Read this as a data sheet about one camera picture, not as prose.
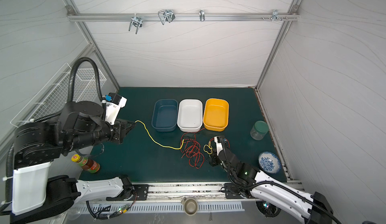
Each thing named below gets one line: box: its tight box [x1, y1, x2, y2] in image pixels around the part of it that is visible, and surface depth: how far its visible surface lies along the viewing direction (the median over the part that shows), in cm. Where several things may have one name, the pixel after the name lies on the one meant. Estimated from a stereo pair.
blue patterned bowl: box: [258, 151, 282, 174], surface depth 84 cm
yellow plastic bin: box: [203, 97, 230, 132], surface depth 103 cm
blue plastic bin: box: [151, 98, 179, 133], surface depth 106 cm
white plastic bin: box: [176, 98, 204, 133], surface depth 106 cm
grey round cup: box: [183, 197, 199, 216], surface depth 70 cm
